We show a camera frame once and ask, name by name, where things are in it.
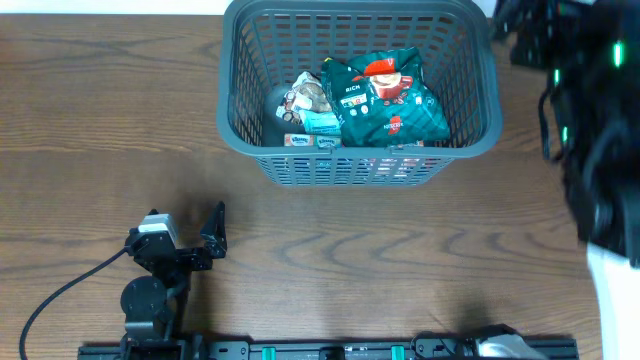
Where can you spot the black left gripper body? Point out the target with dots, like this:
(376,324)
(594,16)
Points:
(192,260)

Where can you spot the blue Kleenex tissue multipack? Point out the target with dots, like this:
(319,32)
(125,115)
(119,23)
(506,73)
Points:
(312,140)

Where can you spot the light teal small packet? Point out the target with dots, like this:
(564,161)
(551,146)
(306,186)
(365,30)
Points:
(320,123)

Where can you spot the beige snack pouch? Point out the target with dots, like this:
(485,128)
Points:
(307,94)

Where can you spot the green Nescafe coffee bag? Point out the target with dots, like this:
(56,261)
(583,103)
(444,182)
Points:
(381,99)

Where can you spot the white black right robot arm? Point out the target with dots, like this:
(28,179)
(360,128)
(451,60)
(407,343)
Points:
(590,54)

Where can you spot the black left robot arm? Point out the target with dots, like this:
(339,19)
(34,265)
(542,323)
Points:
(154,305)

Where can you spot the grey plastic laundry basket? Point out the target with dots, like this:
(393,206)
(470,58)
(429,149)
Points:
(268,44)

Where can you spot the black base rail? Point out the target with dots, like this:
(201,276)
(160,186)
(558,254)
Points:
(424,347)

